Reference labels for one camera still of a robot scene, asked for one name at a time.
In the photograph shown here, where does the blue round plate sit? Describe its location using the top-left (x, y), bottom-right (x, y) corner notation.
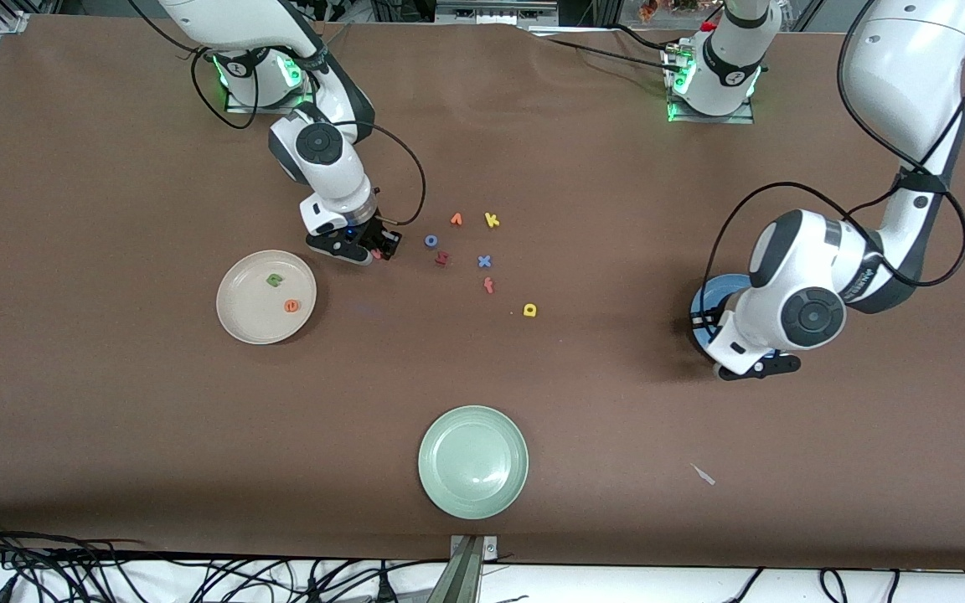
top-left (689, 274), bottom-right (756, 361)

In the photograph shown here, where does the beige round plate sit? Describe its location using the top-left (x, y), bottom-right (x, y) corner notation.
top-left (216, 250), bottom-right (317, 346)

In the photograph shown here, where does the brown table cover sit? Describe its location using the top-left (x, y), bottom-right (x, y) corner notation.
top-left (0, 13), bottom-right (965, 572)

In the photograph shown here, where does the pale green round plate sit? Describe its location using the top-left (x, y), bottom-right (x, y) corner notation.
top-left (417, 405), bottom-right (530, 521)

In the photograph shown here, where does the grey equipment box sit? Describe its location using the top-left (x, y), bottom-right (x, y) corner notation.
top-left (435, 0), bottom-right (560, 26)

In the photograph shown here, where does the aluminium profile bar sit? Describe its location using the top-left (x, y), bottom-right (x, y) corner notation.
top-left (426, 534), bottom-right (499, 603)

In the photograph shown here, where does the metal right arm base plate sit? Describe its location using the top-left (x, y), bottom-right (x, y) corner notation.
top-left (225, 50), bottom-right (317, 115)

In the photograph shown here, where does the long black right arm cable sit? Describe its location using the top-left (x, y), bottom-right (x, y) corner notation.
top-left (190, 46), bottom-right (260, 131)

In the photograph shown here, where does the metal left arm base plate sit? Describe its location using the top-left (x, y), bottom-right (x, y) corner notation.
top-left (665, 44), bottom-right (756, 126)

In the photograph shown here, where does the black cable on table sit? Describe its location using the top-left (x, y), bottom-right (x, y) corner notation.
top-left (543, 37), bottom-right (674, 72)
top-left (606, 23), bottom-right (674, 51)

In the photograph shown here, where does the black cable tangle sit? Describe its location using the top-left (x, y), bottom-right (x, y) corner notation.
top-left (0, 515), bottom-right (450, 603)

